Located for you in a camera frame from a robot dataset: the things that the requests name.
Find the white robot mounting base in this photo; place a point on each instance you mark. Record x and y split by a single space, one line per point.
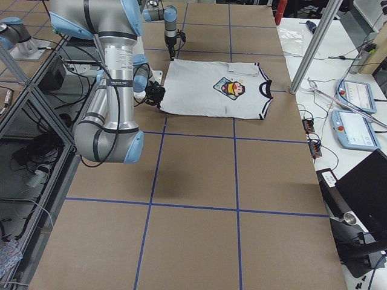
147 85

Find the aluminium frame post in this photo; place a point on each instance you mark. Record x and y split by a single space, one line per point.
330 36

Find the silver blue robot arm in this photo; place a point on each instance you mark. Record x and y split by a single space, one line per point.
156 11
107 133

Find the red fire extinguisher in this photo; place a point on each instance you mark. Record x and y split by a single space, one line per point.
280 11

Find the black monitor stand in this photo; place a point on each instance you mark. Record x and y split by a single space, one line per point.
348 232

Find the far blue teach pendant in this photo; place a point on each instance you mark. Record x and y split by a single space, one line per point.
356 94

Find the clear plastic bag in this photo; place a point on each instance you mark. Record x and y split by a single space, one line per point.
291 41

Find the blue teach pendant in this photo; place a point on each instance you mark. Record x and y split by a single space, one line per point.
354 131
356 94

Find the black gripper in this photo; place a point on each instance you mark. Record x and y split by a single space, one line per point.
156 94
170 43

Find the grey cartoon print t-shirt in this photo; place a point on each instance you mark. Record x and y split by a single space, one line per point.
217 89

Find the black laptop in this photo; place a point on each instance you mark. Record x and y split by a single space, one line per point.
363 188

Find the near blue teach pendant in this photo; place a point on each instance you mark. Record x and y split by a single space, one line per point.
354 131

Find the background silver blue robot arm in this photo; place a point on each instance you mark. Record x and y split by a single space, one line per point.
13 31

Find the patterned blue cloth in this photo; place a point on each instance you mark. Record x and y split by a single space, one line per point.
11 254

